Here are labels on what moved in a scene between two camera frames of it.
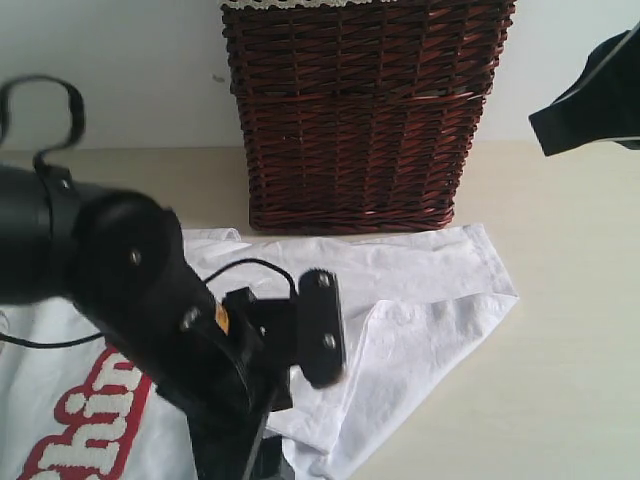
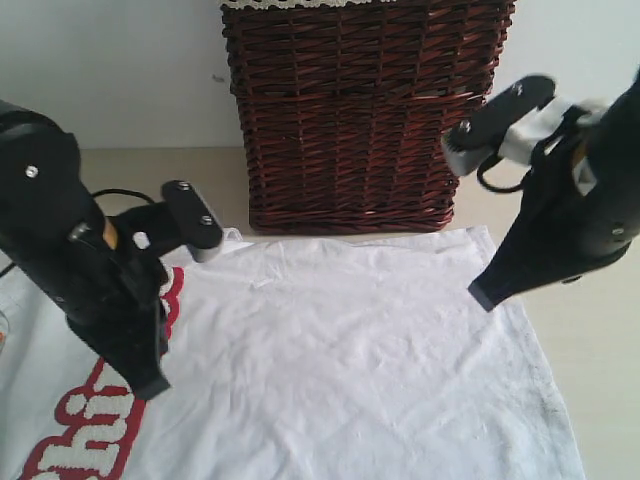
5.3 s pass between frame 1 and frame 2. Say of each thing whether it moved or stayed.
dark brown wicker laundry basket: stayed
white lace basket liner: stayed
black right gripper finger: moved
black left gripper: moved
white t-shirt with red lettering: moved
